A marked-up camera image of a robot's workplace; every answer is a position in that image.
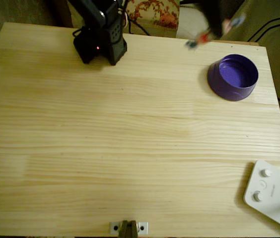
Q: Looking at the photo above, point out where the dark clamp on bracket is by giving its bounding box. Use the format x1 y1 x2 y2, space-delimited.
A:
119 220 139 238

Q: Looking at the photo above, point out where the purple bowl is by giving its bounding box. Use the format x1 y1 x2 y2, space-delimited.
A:
207 54 259 102

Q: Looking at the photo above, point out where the silver metal bracket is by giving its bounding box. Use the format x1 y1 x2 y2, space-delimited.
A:
109 222 149 235

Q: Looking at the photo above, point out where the white lamp base with knobs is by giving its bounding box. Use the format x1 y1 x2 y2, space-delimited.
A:
243 160 280 235

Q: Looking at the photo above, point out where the black power cable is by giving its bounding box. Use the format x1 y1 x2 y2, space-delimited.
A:
127 17 151 36

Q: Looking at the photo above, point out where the floral fabric cushion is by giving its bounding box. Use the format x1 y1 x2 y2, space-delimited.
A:
126 0 181 31

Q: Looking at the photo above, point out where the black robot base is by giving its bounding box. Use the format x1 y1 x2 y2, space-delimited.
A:
72 23 128 66

